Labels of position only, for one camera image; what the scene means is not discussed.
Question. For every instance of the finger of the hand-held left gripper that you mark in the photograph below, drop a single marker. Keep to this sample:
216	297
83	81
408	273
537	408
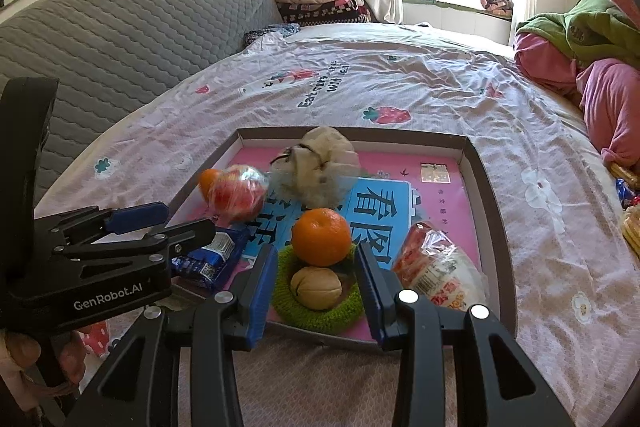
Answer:
190	234
135	214

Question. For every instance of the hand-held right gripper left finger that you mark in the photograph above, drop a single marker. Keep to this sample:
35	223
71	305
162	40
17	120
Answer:
262	292

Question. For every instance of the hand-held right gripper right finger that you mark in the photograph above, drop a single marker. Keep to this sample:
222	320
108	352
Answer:
372	297

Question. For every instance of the blue snack packet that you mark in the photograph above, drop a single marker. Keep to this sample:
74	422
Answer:
210	257

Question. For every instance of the walnut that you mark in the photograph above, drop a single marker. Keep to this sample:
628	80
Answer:
315	287

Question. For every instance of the small mandarin orange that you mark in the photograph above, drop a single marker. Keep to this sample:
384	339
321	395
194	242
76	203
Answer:
207	182

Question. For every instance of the red egg toy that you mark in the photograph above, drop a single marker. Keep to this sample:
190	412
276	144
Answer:
240	194

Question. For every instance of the white egg toy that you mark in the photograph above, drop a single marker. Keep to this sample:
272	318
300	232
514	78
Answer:
440	272

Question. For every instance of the large mandarin orange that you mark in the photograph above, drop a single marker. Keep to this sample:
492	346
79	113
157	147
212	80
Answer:
320	234

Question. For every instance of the beige mesh scrunchie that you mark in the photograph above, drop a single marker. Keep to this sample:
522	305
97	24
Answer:
320	177

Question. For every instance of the shallow grey cardboard box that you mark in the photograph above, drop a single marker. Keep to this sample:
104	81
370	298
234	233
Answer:
492	232

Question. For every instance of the person's left hand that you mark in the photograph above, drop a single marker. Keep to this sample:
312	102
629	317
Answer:
22	349

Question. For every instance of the pink book with blue label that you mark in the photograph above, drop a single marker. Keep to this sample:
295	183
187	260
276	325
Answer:
395	167

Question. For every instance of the grey quilted headboard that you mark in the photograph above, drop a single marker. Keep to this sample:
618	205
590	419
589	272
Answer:
125	32

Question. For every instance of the blue patterned cloth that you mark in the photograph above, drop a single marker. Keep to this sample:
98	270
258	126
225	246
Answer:
270	36

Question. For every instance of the packet of yellow biscuits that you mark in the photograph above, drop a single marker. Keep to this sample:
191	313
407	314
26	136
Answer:
632	227

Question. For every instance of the small blue wrapper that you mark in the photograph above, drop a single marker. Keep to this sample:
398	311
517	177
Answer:
625	193

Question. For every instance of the round sandwich biscuit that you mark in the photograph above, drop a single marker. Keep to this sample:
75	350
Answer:
625	171

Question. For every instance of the pink quilt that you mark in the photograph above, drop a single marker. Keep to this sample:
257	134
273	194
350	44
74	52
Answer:
615	97

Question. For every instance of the folded patterned cloth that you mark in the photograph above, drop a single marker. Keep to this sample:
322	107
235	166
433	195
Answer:
497	4

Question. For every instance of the green blanket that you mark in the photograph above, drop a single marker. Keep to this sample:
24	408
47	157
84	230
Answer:
575	27

